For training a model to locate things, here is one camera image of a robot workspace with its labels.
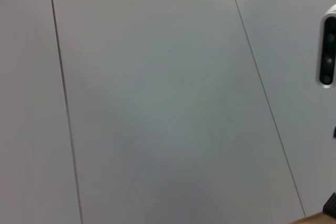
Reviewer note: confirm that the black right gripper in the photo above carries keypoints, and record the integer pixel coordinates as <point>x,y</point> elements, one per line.
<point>335,132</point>

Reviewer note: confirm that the white depth camera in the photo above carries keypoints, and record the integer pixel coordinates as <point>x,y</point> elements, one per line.
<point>328,51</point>

